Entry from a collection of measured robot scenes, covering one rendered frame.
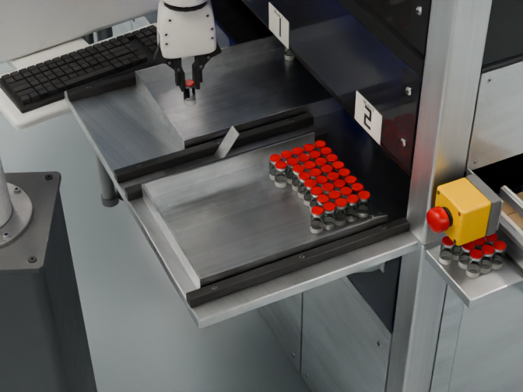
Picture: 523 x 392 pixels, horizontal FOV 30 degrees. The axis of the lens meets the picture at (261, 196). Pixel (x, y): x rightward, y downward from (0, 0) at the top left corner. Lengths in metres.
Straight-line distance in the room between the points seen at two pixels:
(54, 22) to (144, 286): 0.88
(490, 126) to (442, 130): 0.10
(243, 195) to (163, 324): 1.04
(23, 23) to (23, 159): 1.12
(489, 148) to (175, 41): 0.57
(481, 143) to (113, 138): 0.71
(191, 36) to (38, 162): 1.64
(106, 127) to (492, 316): 0.82
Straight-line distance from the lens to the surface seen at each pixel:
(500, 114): 1.56
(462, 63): 1.44
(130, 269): 2.87
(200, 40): 1.75
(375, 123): 1.66
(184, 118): 1.91
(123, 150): 1.85
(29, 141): 3.41
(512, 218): 1.65
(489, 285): 1.60
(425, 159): 1.55
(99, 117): 1.94
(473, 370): 2.02
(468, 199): 1.52
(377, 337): 1.94
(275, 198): 1.72
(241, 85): 2.00
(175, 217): 1.69
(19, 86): 2.16
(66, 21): 2.31
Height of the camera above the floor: 2.00
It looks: 41 degrees down
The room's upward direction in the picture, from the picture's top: 1 degrees counter-clockwise
